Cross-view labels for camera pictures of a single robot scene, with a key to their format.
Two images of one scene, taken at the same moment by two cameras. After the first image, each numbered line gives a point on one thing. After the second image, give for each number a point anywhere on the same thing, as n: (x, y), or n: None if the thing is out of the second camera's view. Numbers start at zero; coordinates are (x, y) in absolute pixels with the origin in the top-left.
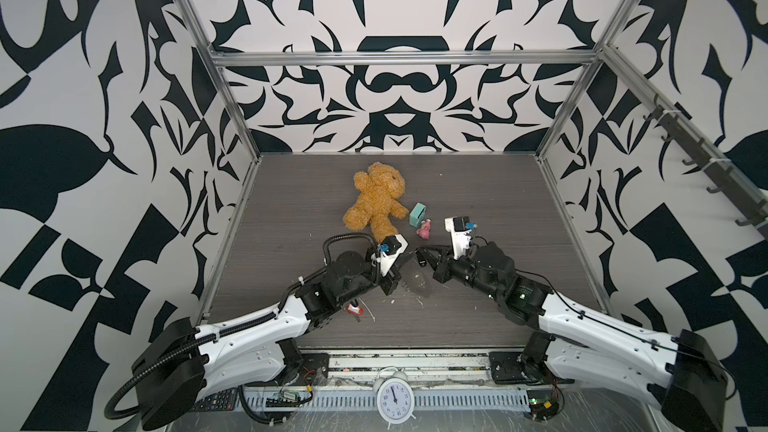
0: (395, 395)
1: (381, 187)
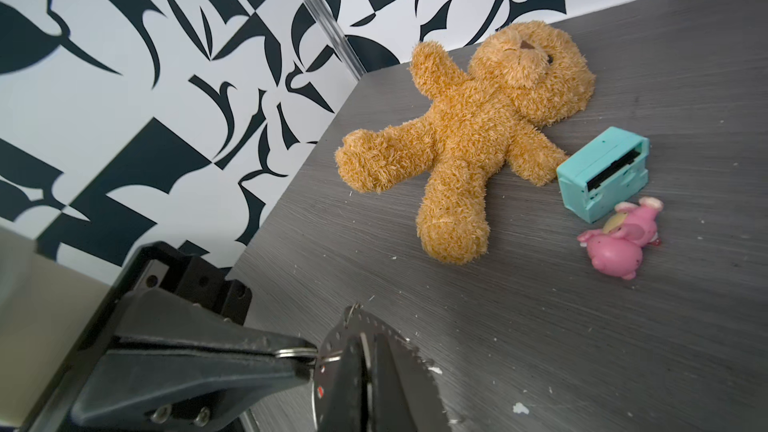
0: None
1: (521, 75)
